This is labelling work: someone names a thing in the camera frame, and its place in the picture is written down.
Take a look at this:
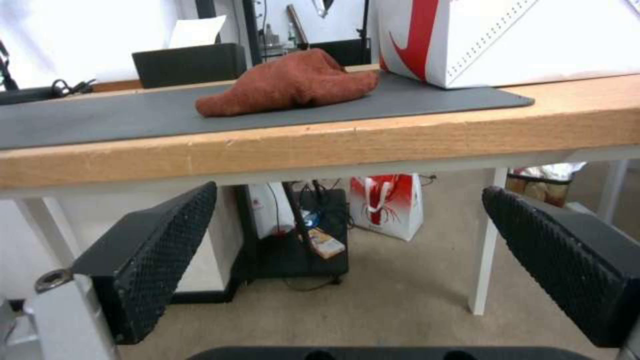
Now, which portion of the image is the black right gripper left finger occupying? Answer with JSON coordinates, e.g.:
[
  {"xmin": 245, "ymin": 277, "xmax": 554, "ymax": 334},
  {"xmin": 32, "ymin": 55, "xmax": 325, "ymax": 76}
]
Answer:
[{"xmin": 0, "ymin": 181, "xmax": 219, "ymax": 360}]

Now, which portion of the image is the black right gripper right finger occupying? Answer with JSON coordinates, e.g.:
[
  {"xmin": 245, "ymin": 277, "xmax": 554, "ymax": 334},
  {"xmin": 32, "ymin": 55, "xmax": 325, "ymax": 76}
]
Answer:
[{"xmin": 481, "ymin": 185, "xmax": 640, "ymax": 349}]

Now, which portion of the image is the white red slim bag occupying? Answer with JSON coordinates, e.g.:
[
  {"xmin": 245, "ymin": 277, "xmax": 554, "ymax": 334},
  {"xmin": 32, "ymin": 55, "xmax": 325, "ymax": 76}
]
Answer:
[{"xmin": 248, "ymin": 182, "xmax": 296, "ymax": 239}]

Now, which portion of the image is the white red paper bag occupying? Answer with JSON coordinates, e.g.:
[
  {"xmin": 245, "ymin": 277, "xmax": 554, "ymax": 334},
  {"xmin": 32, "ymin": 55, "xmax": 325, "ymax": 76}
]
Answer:
[{"xmin": 348, "ymin": 172, "xmax": 424, "ymax": 242}]

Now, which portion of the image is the brown crumpled towel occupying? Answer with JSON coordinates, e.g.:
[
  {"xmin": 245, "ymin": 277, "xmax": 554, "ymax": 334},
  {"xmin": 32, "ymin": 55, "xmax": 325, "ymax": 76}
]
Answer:
[{"xmin": 195, "ymin": 48, "xmax": 380, "ymax": 119}]

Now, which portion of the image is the white red takeout bag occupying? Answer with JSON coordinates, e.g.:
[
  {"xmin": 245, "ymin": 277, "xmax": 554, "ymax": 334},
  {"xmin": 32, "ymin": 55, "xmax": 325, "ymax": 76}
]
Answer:
[{"xmin": 377, "ymin": 0, "xmax": 640, "ymax": 90}]

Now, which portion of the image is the wicker waste basket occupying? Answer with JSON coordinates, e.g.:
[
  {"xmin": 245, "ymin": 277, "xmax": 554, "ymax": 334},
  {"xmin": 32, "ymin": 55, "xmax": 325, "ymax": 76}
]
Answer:
[{"xmin": 505, "ymin": 161, "xmax": 588, "ymax": 209}]

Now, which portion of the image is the black low cart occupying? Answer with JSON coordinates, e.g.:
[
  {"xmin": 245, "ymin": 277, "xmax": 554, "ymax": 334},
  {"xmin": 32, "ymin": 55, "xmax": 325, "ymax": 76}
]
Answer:
[{"xmin": 234, "ymin": 187, "xmax": 350, "ymax": 290}]

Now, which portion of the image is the grey table mat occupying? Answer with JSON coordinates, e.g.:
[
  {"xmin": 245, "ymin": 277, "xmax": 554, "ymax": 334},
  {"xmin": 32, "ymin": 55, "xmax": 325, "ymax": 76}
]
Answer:
[{"xmin": 0, "ymin": 71, "xmax": 536, "ymax": 152}]

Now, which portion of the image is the orange snack packet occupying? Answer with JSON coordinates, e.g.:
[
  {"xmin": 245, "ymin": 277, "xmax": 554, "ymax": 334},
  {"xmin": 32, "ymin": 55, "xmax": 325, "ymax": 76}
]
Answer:
[{"xmin": 305, "ymin": 228, "xmax": 346, "ymax": 260}]

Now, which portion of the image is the black tissue box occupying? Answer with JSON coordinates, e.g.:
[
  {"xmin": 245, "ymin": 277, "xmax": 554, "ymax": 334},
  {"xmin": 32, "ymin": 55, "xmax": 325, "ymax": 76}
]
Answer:
[{"xmin": 131, "ymin": 42, "xmax": 249, "ymax": 89}]

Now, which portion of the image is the white tissue sheet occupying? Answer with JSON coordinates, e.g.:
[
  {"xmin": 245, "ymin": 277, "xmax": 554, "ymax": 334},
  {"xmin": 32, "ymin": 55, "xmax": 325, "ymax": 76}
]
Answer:
[{"xmin": 165, "ymin": 15, "xmax": 227, "ymax": 49}]

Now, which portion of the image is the wooden table with white legs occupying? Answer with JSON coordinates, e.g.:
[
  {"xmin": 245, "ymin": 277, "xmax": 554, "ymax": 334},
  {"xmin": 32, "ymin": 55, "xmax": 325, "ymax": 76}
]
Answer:
[{"xmin": 0, "ymin": 63, "xmax": 640, "ymax": 316}]

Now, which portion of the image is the black tripod stand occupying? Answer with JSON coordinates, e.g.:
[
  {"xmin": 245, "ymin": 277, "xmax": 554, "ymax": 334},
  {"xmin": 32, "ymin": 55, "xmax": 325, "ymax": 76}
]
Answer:
[{"xmin": 355, "ymin": 0, "xmax": 374, "ymax": 68}]

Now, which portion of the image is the black cable bundle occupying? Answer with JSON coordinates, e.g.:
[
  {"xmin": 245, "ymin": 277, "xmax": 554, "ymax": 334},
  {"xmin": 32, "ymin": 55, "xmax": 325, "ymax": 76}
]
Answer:
[{"xmin": 49, "ymin": 78, "xmax": 97, "ymax": 98}]

